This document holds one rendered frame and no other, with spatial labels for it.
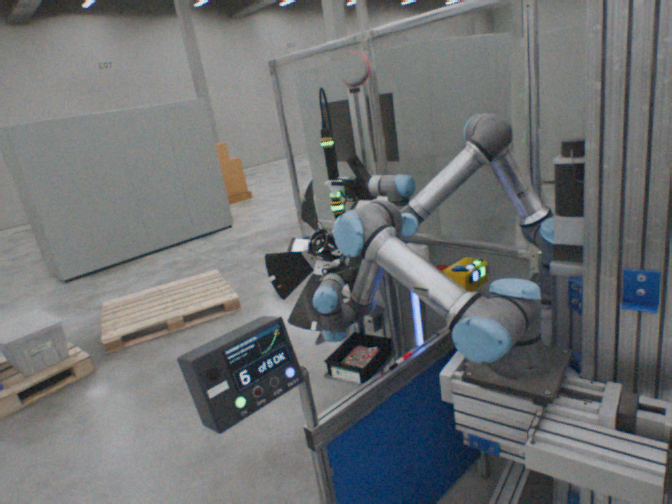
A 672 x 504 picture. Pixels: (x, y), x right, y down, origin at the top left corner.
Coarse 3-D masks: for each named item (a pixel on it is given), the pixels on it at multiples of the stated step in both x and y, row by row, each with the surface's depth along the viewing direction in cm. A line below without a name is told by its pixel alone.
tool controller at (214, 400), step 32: (256, 320) 125; (192, 352) 113; (224, 352) 110; (256, 352) 115; (288, 352) 121; (192, 384) 111; (224, 384) 109; (256, 384) 114; (288, 384) 120; (224, 416) 109
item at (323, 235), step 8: (320, 232) 190; (328, 232) 187; (312, 240) 192; (320, 240) 189; (328, 240) 185; (312, 248) 191; (320, 248) 187; (328, 248) 185; (336, 248) 188; (320, 256) 187; (328, 256) 188; (336, 256) 192
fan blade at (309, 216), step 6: (312, 180) 207; (312, 186) 206; (306, 192) 212; (312, 192) 204; (306, 198) 212; (312, 198) 204; (306, 204) 212; (312, 204) 204; (306, 210) 214; (312, 210) 204; (306, 216) 215; (312, 216) 205; (306, 222) 218; (312, 222) 209; (312, 228) 212; (318, 228) 201
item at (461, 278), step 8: (456, 264) 183; (464, 264) 181; (480, 264) 179; (448, 272) 177; (456, 272) 175; (464, 272) 174; (472, 272) 175; (456, 280) 176; (464, 280) 173; (480, 280) 180; (464, 288) 174; (472, 288) 177
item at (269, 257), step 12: (288, 252) 202; (300, 252) 199; (276, 264) 207; (288, 264) 203; (300, 264) 201; (276, 276) 208; (288, 276) 205; (300, 276) 203; (276, 288) 209; (288, 288) 207
